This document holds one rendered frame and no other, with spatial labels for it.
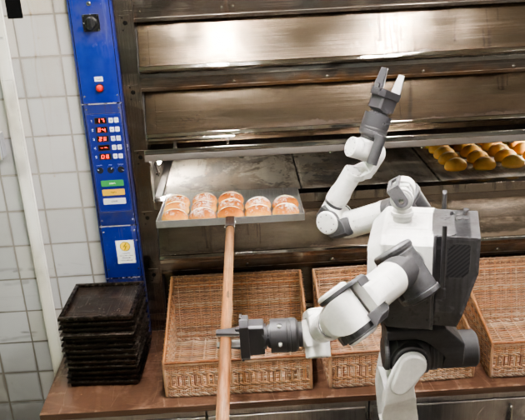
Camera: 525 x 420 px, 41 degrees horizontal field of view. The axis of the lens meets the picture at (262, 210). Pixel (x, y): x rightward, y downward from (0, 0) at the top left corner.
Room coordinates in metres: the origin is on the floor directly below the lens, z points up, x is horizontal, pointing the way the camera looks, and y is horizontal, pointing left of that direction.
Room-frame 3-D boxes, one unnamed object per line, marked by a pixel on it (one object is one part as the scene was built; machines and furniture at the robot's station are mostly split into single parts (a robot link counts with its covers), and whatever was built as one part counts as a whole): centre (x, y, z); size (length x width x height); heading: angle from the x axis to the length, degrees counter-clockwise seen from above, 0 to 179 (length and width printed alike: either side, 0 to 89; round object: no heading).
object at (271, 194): (2.59, 0.12, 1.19); 0.55 x 0.36 x 0.03; 91
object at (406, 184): (1.83, -0.39, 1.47); 0.10 x 0.07 x 0.09; 165
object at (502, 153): (3.16, -1.03, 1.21); 0.61 x 0.48 x 0.06; 1
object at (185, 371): (2.43, 0.12, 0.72); 0.56 x 0.49 x 0.28; 91
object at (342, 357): (2.45, -0.48, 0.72); 0.56 x 0.49 x 0.28; 93
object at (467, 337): (1.82, -0.48, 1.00); 0.28 x 0.13 x 0.18; 90
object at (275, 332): (1.59, 0.01, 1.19); 0.12 x 0.10 x 0.13; 90
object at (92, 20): (2.64, 0.59, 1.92); 0.06 x 0.04 x 0.11; 91
